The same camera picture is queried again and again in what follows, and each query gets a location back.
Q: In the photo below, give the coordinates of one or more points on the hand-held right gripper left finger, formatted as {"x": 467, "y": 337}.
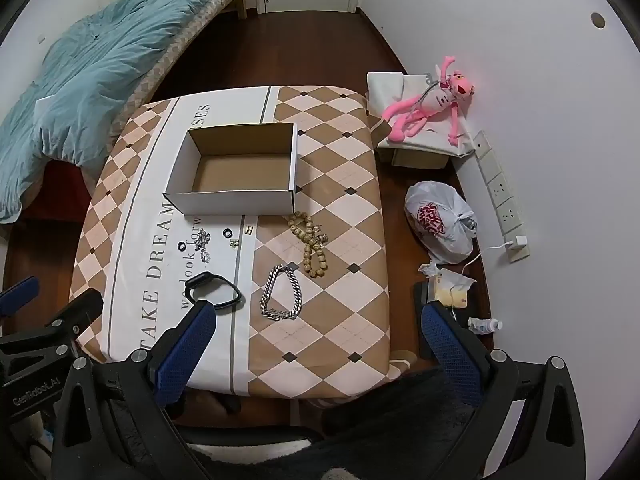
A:
{"x": 187, "y": 347}

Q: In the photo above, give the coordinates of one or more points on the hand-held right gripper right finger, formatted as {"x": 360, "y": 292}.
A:
{"x": 450, "y": 350}

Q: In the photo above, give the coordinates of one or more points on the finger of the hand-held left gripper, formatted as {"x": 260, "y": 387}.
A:
{"x": 20, "y": 294}
{"x": 75, "y": 312}

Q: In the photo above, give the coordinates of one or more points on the black smart band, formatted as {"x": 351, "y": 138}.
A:
{"x": 227, "y": 290}

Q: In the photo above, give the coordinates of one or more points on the cardboard box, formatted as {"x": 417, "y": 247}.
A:
{"x": 240, "y": 175}

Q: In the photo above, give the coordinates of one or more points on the small white bottle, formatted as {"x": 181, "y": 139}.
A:
{"x": 484, "y": 326}

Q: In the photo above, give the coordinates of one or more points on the black flat object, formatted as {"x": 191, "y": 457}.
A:
{"x": 425, "y": 305}

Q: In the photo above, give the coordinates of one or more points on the tissue packet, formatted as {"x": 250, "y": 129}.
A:
{"x": 450, "y": 292}

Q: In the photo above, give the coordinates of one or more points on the crumpled white tissue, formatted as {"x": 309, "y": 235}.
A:
{"x": 430, "y": 269}

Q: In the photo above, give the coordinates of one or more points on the dark fuzzy clothing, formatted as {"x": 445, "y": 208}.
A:
{"x": 380, "y": 430}

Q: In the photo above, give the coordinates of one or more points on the white charger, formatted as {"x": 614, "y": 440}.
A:
{"x": 518, "y": 241}

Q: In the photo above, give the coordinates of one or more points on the white plastic bag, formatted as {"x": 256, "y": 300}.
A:
{"x": 435, "y": 220}

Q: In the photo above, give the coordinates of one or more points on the white power strip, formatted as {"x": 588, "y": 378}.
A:
{"x": 500, "y": 190}

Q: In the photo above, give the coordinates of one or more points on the pink plush toy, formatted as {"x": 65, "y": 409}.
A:
{"x": 430, "y": 102}

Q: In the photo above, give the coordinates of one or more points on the bed with checkered mattress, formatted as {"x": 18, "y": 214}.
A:
{"x": 167, "y": 57}

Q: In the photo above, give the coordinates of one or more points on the white cloth covered stand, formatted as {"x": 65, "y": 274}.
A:
{"x": 390, "y": 85}

